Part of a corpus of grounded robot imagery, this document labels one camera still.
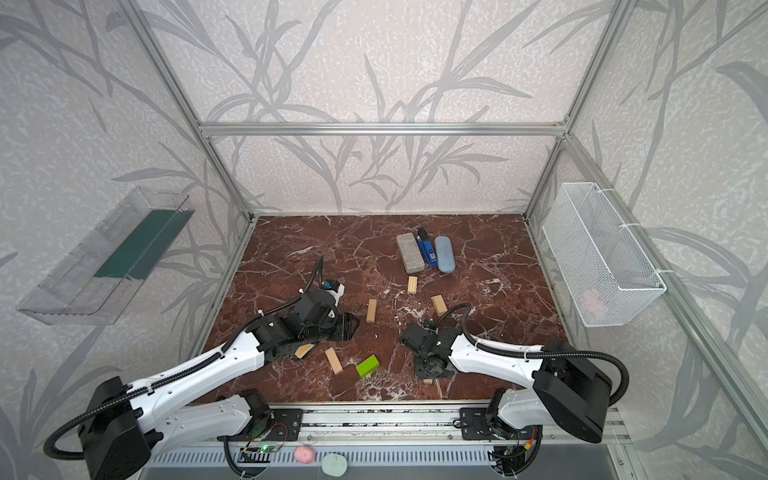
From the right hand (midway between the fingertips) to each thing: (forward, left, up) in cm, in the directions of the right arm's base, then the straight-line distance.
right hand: (422, 361), depth 84 cm
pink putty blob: (-22, +28, +3) cm, 36 cm away
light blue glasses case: (+36, -9, +2) cm, 37 cm away
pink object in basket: (+8, -42, +19) cm, 47 cm away
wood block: (+17, -6, +1) cm, 18 cm away
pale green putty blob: (-24, +21, +3) cm, 32 cm away
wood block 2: (+16, +16, 0) cm, 22 cm away
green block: (-2, +15, +1) cm, 15 cm away
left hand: (+8, +18, +13) cm, 23 cm away
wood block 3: (0, +25, 0) cm, 25 cm away
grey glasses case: (+37, +3, +2) cm, 38 cm away
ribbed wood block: (+25, +2, +1) cm, 25 cm away
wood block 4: (-5, -1, 0) cm, 5 cm away
